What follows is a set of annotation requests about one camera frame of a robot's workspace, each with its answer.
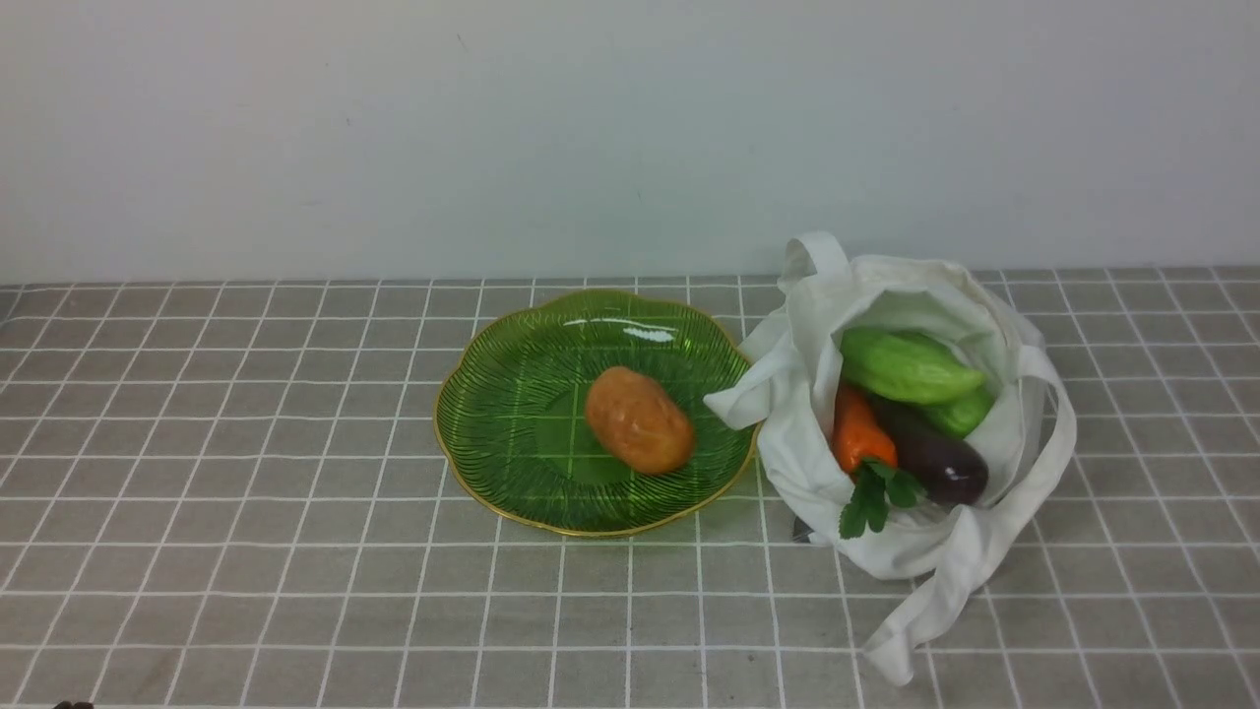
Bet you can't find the white cloth bag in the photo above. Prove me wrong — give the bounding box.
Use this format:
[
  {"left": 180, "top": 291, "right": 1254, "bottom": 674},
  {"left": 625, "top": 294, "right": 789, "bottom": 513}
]
[{"left": 706, "top": 230, "right": 1077, "bottom": 685}]

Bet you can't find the brown potato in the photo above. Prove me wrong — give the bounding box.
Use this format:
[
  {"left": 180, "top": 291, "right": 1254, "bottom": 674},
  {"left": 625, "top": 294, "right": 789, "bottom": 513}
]
[{"left": 583, "top": 366, "right": 696, "bottom": 477}]

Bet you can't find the green glass plate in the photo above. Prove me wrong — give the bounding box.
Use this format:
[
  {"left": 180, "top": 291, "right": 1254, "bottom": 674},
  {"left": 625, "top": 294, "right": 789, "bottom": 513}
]
[{"left": 433, "top": 288, "right": 757, "bottom": 538}]

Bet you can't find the orange carrot with leaves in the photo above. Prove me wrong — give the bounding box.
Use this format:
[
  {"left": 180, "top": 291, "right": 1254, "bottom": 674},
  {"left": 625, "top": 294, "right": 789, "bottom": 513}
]
[{"left": 832, "top": 383, "right": 926, "bottom": 540}]

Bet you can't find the light green bitter gourd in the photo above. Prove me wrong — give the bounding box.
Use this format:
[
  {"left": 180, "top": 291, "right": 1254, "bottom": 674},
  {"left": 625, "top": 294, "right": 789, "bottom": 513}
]
[{"left": 839, "top": 327, "right": 995, "bottom": 440}]

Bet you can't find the dark purple eggplant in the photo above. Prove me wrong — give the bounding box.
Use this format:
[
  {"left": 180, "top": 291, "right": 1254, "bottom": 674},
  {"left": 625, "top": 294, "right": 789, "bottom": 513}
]
[{"left": 869, "top": 395, "right": 989, "bottom": 506}]

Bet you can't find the grey checked tablecloth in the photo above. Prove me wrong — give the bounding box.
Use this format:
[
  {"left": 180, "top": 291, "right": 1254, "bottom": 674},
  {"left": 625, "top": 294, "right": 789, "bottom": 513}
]
[{"left": 1, "top": 268, "right": 1259, "bottom": 708}]

